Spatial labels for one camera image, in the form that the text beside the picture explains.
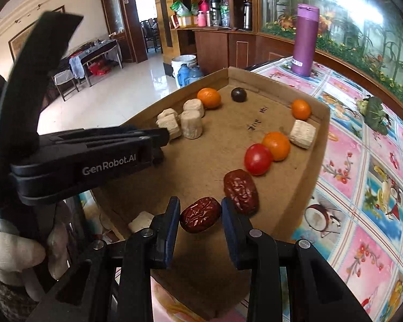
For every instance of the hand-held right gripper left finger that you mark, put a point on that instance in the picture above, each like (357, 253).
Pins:
(169, 236)

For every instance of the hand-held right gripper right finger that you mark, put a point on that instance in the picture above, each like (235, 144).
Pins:
(231, 236)

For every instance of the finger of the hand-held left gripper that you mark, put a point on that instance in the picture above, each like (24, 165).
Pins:
(127, 136)

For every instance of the red date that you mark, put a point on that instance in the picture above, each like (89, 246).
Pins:
(241, 191)
(199, 219)

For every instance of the beige cylindrical food piece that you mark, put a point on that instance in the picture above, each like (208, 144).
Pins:
(191, 125)
(302, 134)
(194, 105)
(141, 221)
(167, 114)
(174, 131)

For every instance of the brown cardboard box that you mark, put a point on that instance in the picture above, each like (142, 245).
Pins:
(215, 141)

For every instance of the person's left forearm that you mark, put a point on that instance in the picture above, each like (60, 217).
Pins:
(3, 303)

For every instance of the person's left hand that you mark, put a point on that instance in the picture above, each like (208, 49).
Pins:
(13, 258)

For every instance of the red plastic bag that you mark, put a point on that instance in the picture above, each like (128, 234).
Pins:
(99, 68)

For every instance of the red cherry tomato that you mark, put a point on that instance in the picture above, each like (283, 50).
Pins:
(257, 159)

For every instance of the blue thermos jug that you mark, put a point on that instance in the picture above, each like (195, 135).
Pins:
(183, 75)

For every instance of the grey blue cloth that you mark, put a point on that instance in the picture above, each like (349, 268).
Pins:
(76, 65)

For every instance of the large orange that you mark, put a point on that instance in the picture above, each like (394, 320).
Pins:
(209, 98)

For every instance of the dark side table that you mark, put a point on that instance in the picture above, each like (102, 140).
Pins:
(100, 48)

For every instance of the white plastic bucket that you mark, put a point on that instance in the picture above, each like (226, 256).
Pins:
(183, 61)

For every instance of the grey thermos jug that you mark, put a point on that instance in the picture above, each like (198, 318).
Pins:
(196, 73)

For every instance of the medium orange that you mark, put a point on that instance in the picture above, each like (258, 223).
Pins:
(277, 146)

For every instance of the dark wooden chairs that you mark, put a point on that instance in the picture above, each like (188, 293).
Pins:
(150, 35)

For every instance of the dark round fruit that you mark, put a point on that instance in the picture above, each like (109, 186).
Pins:
(238, 94)

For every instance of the small red box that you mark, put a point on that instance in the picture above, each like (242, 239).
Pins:
(174, 21)

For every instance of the orange white carton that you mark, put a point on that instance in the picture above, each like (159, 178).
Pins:
(185, 21)

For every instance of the floral printed tablecloth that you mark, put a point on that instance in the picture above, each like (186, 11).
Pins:
(349, 174)

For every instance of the pink bottle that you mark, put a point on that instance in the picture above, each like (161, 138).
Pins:
(200, 19)

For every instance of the large green bag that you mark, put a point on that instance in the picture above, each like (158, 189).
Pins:
(179, 8)

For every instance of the small steel bottle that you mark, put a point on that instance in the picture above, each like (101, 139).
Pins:
(209, 18)

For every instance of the small green bag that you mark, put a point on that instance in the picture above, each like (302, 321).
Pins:
(194, 9)

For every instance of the small orange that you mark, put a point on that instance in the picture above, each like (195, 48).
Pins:
(301, 109)

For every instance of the black steel thermos pot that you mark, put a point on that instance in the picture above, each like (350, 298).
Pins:
(215, 10)

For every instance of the clear water bottle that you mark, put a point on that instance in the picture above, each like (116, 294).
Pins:
(225, 15)

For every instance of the steel thermos flask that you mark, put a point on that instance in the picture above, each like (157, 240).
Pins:
(248, 16)

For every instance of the green leaf bundle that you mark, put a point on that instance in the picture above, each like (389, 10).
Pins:
(374, 112)

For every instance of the purple thermos bottle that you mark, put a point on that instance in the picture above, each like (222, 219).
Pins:
(305, 40)

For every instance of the floral glass display panel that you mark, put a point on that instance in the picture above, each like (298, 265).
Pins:
(356, 23)

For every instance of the metal frame stool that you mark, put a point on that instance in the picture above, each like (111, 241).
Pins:
(65, 80)

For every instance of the framed wall painting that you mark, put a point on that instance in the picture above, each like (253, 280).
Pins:
(20, 40)

